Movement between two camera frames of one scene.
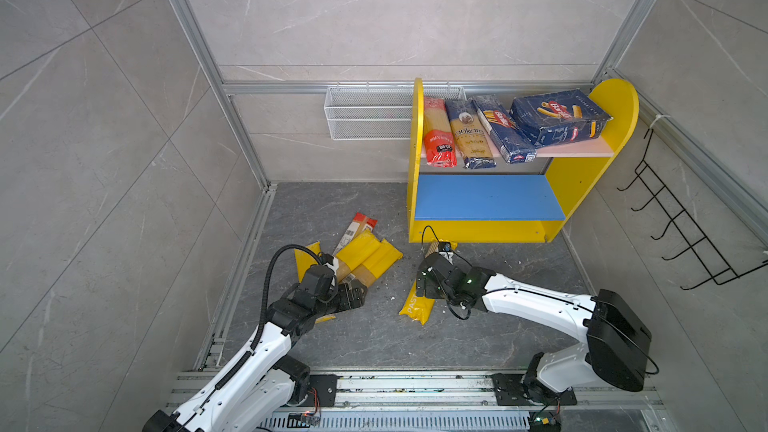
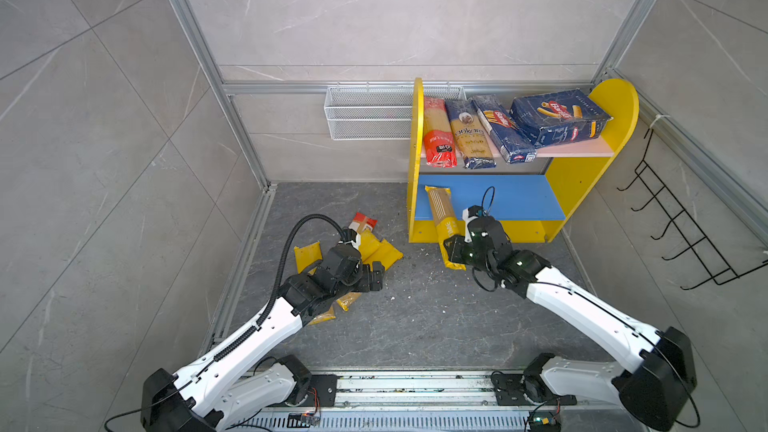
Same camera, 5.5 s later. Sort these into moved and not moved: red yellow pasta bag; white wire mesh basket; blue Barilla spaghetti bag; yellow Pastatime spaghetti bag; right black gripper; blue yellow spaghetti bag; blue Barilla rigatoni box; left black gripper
Moved: left black gripper; yellow Pastatime spaghetti bag; right black gripper
Not moved: blue Barilla spaghetti bag; blue Barilla rigatoni box; red yellow pasta bag; white wire mesh basket; blue yellow spaghetti bag
